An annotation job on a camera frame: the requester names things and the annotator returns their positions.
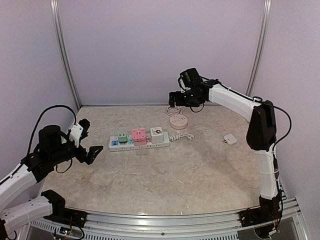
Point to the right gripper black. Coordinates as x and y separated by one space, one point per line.
171 99

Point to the front aluminium rail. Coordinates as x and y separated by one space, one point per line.
227 225

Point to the aluminium frame post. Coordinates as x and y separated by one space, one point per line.
54 5
260 46

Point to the left aluminium frame post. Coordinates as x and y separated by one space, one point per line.
54 5

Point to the white cube socket adapter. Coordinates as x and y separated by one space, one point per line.
157 135

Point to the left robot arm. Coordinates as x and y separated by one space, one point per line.
54 147

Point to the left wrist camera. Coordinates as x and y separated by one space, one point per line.
76 130

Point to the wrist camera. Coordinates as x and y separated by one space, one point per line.
76 130
182 86

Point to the round pink power socket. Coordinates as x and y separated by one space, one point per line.
178 122

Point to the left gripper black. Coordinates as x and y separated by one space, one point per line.
90 156

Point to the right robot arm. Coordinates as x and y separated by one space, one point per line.
196 90

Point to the pink plug adapter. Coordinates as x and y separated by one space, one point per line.
138 131

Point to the white plug adapter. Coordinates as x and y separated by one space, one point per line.
230 139

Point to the right aluminium frame post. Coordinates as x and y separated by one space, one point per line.
260 46

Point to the green plug adapter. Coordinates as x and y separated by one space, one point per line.
122 138

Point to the white multicolour power strip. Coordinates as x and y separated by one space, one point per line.
115 146

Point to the pink cube socket adapter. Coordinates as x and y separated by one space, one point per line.
139 140

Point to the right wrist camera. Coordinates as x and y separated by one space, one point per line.
182 86

